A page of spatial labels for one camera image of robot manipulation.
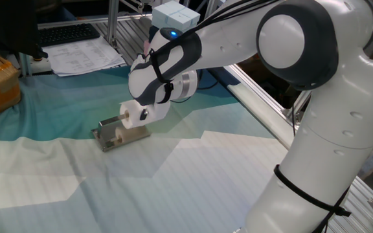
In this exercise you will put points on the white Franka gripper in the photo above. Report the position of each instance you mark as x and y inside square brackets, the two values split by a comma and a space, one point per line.
[160, 111]

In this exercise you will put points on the black keyboard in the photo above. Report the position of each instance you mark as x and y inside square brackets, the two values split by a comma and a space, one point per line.
[66, 34]

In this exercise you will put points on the aluminium table edge rail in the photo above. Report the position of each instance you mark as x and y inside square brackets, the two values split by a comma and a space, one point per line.
[265, 97]

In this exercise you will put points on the printed paper stack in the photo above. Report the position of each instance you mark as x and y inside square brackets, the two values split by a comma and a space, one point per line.
[83, 56]

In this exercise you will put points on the pink box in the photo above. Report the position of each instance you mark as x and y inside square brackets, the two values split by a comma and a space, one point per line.
[146, 47]

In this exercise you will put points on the chrome toilet paper holder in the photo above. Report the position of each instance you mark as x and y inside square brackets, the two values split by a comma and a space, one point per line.
[108, 142]

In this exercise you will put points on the aluminium frame post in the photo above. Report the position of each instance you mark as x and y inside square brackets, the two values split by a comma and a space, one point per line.
[112, 22]

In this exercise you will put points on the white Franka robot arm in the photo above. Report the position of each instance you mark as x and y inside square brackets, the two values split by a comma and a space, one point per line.
[335, 129]

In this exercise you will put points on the green and white tablecloth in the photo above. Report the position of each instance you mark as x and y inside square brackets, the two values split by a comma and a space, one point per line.
[76, 181]

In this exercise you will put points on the dark blue box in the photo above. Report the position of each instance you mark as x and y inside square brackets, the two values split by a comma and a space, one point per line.
[152, 31]

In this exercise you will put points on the black monitor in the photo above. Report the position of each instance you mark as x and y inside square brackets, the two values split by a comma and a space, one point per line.
[8, 26]

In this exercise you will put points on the light blue box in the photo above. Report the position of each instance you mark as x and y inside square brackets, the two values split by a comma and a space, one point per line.
[173, 14]

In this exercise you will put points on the white toilet paper roll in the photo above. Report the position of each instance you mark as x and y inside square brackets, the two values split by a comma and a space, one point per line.
[133, 116]

